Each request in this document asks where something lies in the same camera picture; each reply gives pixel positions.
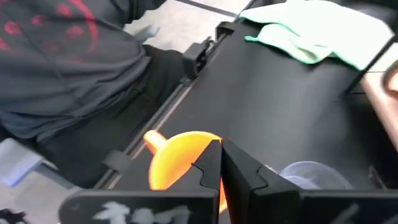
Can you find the green microfibre cloth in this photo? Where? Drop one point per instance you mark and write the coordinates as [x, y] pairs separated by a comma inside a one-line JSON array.
[[317, 28]]

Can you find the orange plastic mug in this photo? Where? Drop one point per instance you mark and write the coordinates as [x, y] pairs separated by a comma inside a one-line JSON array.
[[174, 158]]

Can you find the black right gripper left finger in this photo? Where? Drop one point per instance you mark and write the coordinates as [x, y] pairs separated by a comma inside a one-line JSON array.
[[174, 205]]

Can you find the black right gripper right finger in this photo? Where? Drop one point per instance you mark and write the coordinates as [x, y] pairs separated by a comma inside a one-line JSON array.
[[280, 207]]

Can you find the person in dark grey top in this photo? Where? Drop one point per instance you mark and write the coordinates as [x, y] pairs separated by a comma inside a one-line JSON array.
[[62, 77]]

